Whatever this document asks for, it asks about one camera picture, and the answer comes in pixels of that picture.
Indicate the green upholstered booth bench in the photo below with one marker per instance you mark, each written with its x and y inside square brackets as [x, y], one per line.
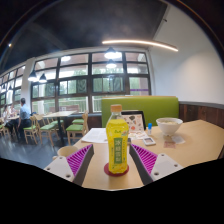
[156, 106]

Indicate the wooden chairs with green seats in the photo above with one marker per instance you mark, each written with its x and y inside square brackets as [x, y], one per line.
[46, 127]

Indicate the curved linear ceiling light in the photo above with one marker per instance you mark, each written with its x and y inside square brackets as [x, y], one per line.
[140, 42]

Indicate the small brown card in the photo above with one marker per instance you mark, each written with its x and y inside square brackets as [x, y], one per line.
[169, 145]

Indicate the small blue-capped bottle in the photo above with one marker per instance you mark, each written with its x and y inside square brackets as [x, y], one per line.
[149, 129]

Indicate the dark-framed window wall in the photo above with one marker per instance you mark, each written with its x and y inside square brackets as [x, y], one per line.
[83, 78]

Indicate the light wooden dining table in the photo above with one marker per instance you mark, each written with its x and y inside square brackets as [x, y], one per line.
[58, 114]

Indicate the white paper sheets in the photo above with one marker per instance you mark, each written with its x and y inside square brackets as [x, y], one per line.
[95, 136]

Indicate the yellow drink bottle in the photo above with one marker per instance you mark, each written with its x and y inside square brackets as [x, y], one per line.
[117, 140]

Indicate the person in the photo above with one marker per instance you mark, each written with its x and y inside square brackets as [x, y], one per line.
[24, 115]
[7, 111]

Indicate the printed flyer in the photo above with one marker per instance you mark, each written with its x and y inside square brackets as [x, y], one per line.
[137, 135]

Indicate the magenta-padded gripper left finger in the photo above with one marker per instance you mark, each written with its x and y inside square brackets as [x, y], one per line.
[78, 160]

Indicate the white bowl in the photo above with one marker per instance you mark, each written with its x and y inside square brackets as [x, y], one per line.
[169, 126]

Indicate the black-framed picture stand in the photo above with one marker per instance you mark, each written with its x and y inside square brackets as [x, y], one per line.
[135, 121]

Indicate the crumpled white napkin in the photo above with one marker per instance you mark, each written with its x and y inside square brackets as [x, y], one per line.
[179, 139]

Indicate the small white handheld device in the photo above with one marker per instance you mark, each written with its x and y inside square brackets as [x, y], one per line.
[149, 141]

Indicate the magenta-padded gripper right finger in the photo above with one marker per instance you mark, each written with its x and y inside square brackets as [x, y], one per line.
[146, 160]

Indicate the black pendant lamps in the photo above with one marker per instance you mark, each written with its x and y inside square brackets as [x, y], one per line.
[111, 54]

